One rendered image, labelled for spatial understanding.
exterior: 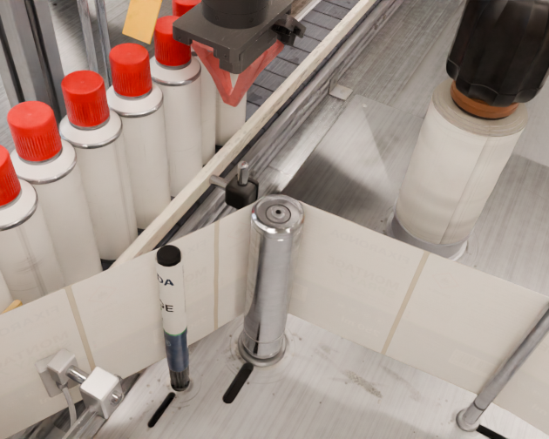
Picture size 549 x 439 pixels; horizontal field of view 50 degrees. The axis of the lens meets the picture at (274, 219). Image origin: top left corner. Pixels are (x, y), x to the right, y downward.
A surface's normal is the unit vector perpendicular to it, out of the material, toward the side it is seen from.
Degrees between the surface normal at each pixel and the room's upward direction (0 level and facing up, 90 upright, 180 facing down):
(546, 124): 0
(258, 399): 0
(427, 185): 89
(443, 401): 0
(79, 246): 90
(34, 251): 90
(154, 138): 90
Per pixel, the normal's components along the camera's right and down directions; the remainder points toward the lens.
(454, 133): -0.65, 0.56
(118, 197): 0.68, 0.58
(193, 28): 0.09, -0.66
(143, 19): -0.35, 0.17
